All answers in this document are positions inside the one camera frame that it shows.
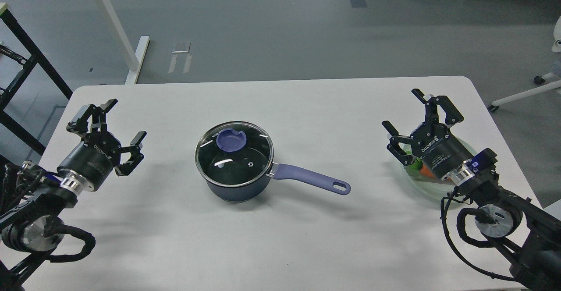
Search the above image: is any orange toy carrot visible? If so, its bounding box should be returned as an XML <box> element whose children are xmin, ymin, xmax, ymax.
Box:
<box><xmin>419</xmin><ymin>164</ymin><xmax>436</xmax><ymax>179</ymax></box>

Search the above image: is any black metal rack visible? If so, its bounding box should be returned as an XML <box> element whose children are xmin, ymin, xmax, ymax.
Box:
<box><xmin>0</xmin><ymin>2</ymin><xmax>73</xmax><ymax>155</ymax></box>

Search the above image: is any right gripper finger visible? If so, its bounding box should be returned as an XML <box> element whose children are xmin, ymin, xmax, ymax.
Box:
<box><xmin>382</xmin><ymin>121</ymin><xmax>420</xmax><ymax>168</ymax></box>
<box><xmin>411</xmin><ymin>89</ymin><xmax>465</xmax><ymax>128</ymax></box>

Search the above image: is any glass lid purple knob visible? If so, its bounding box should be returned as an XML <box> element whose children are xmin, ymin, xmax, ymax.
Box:
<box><xmin>195</xmin><ymin>121</ymin><xmax>275</xmax><ymax>188</ymax></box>

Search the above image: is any green toy vegetable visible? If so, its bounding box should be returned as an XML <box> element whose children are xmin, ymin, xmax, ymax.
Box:
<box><xmin>404</xmin><ymin>156</ymin><xmax>423</xmax><ymax>175</ymax></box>

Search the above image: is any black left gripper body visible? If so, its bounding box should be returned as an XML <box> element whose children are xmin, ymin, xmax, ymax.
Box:
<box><xmin>57</xmin><ymin>132</ymin><xmax>121</xmax><ymax>192</ymax></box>

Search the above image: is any dark blue saucepan purple handle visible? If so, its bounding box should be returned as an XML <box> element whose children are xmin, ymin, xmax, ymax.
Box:
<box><xmin>195</xmin><ymin>121</ymin><xmax>352</xmax><ymax>203</ymax></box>

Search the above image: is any clear glass bowl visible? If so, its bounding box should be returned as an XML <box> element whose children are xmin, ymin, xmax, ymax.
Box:
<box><xmin>387</xmin><ymin>136</ymin><xmax>472</xmax><ymax>200</ymax></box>

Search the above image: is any white office chair base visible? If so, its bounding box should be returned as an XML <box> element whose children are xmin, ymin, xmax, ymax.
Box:
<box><xmin>488</xmin><ymin>16</ymin><xmax>561</xmax><ymax>113</ymax></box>

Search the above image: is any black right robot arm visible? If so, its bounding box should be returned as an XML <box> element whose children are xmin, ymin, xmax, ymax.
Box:
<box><xmin>382</xmin><ymin>89</ymin><xmax>561</xmax><ymax>291</ymax></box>

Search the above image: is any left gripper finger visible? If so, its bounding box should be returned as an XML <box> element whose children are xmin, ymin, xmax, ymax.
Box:
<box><xmin>115</xmin><ymin>131</ymin><xmax>147</xmax><ymax>176</ymax></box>
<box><xmin>67</xmin><ymin>99</ymin><xmax>118</xmax><ymax>140</ymax></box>

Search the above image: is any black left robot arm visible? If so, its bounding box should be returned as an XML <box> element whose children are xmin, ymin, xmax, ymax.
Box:
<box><xmin>1</xmin><ymin>99</ymin><xmax>146</xmax><ymax>291</ymax></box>

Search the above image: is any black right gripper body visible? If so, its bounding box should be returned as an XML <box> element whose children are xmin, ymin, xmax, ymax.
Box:
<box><xmin>412</xmin><ymin>124</ymin><xmax>473</xmax><ymax>179</ymax></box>

